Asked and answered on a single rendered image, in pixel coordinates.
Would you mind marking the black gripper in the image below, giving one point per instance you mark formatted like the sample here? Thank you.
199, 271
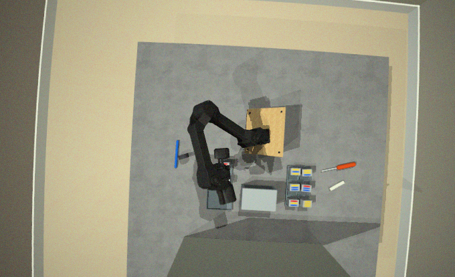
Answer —
222, 153

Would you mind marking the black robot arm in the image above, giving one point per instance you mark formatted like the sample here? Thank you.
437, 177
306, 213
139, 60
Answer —
210, 176

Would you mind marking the white rectangular bar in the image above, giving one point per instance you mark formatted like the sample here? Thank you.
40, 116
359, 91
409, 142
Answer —
336, 185

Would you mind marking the orange-handled screwdriver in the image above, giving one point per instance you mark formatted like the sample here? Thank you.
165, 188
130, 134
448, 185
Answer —
343, 166

